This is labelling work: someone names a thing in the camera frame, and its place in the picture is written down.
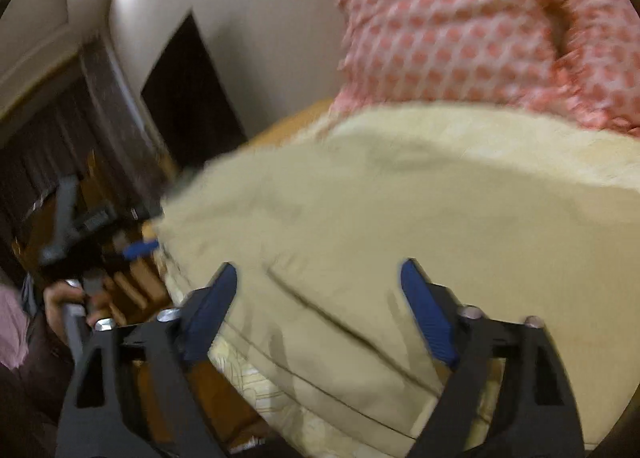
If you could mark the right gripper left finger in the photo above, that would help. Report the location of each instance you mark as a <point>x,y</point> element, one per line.
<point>103,415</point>

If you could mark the person's left hand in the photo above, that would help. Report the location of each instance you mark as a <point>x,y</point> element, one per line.
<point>57,296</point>

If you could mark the pink polka dot pillow rear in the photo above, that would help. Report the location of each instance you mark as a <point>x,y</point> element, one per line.
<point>598,69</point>

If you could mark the pink polka dot pillow front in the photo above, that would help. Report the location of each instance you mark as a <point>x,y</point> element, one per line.
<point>487,51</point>

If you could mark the pink polka dot pillow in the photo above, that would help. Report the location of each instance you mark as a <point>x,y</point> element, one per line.
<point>487,51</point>
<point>598,69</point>

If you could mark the dark wall opening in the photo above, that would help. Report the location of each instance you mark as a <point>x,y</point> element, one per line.
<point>188,104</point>

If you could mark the beige khaki pants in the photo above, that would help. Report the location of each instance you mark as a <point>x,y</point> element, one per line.
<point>400,247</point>

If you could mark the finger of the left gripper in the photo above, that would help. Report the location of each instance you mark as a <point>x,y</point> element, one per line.
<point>140,249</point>

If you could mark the yellow patterned bed cover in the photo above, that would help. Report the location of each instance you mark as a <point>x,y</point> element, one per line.
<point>450,128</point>

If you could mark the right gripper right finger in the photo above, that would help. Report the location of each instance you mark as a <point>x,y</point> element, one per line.
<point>536,412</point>

